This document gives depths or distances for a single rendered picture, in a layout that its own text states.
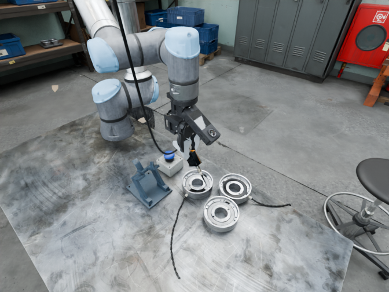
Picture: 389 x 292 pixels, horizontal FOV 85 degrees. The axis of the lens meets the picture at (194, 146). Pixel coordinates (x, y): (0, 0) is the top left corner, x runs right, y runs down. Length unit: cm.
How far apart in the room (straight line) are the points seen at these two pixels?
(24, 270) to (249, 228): 143
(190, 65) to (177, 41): 6
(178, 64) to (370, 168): 113
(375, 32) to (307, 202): 269
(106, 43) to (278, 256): 67
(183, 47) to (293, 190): 162
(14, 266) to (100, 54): 152
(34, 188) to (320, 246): 93
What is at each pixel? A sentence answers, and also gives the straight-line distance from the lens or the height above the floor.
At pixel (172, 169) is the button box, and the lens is 77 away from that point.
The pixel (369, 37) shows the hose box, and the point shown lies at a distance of 395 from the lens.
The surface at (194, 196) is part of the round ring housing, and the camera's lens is 70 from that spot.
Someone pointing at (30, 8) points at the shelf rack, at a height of 97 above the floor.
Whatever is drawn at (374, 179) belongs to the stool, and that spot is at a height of 62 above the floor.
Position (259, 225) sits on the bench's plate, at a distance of 70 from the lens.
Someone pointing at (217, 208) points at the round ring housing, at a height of 82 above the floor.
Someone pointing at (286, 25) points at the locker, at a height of 71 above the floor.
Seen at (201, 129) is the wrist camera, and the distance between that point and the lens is 55.
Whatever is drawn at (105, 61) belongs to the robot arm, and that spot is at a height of 123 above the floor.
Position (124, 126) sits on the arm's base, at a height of 86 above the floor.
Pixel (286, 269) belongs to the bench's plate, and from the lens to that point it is 67.
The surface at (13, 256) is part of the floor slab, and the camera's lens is 188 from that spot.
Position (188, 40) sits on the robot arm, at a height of 127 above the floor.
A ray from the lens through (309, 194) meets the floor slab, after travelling 196.
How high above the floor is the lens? 139
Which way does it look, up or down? 40 degrees down
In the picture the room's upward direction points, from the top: straight up
